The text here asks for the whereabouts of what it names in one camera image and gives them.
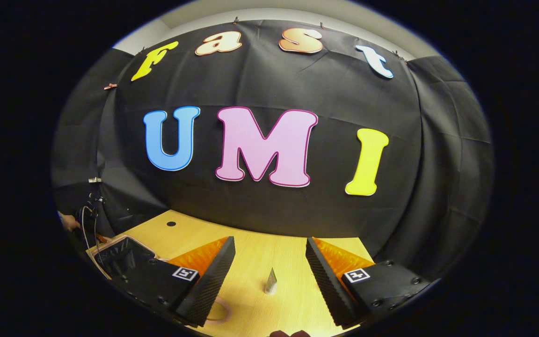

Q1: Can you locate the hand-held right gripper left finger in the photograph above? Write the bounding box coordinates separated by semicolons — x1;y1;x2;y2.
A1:
109;236;236;328

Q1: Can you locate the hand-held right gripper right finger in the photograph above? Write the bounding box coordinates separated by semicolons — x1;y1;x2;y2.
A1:
305;237;433;330

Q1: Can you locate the pink suitcase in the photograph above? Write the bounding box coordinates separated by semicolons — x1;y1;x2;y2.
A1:
80;204;231;324

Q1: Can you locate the black backdrop cloth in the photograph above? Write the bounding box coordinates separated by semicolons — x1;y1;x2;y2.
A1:
52;19;495;281

